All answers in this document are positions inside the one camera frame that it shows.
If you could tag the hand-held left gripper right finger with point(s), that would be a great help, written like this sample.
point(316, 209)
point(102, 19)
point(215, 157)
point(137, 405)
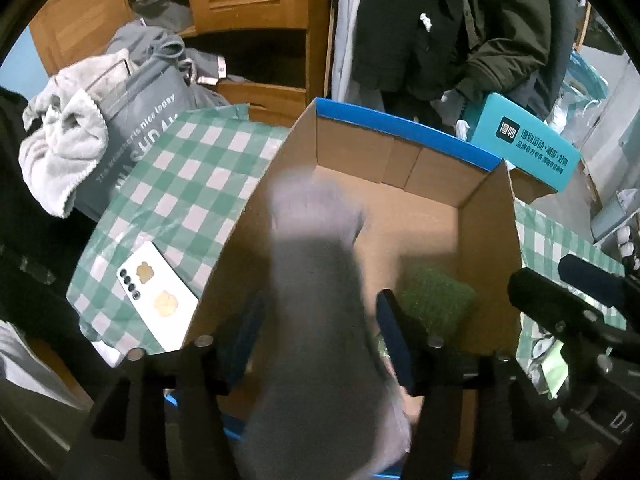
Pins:
point(395, 340)

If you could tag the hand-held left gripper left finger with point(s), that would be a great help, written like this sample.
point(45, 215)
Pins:
point(246, 345)

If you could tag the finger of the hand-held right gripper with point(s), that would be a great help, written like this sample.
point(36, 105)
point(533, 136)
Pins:
point(590, 272)
point(550, 300)

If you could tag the grey patterned cloth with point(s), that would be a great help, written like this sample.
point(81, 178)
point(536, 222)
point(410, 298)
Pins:
point(532, 350)

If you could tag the grey sock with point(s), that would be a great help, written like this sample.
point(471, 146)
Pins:
point(315, 285)

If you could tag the blue-rimmed cardboard box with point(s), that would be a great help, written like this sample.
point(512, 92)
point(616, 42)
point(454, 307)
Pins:
point(440, 185)

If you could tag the light green soft item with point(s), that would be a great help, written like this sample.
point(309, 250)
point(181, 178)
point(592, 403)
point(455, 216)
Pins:
point(553, 370)

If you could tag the dark green knitted cloth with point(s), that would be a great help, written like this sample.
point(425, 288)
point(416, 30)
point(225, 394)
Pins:
point(435, 295)

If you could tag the pale blue cabinet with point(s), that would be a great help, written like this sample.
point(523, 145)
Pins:
point(615, 215)

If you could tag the white smartphone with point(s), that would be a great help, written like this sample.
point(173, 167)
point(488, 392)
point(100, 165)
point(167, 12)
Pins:
point(155, 290)

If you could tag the teal box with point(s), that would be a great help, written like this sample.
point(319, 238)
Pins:
point(525, 145)

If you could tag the green checkered cloth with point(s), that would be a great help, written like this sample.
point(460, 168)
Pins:
point(175, 185)

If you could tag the blue plastic bag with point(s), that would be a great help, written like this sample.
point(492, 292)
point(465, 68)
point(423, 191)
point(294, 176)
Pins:
point(585, 85)

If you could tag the white plastic bag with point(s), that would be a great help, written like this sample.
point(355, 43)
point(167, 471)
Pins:
point(457, 110)

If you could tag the black cloth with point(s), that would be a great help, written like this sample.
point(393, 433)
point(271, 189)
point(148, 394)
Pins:
point(30, 240)

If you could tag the grey printed bag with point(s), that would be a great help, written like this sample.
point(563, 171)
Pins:
point(140, 110)

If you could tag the olive hanging jacket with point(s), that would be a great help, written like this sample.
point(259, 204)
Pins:
point(505, 20)

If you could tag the light grey towel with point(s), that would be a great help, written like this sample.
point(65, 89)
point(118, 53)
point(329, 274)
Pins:
point(65, 135)

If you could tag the pale grey hanging garment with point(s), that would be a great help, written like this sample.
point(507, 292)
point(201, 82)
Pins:
point(345, 35)

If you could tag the black hanging jacket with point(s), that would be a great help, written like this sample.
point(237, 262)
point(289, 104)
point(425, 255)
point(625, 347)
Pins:
point(400, 20)

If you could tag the grey hoodie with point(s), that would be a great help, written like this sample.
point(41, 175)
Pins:
point(150, 42)

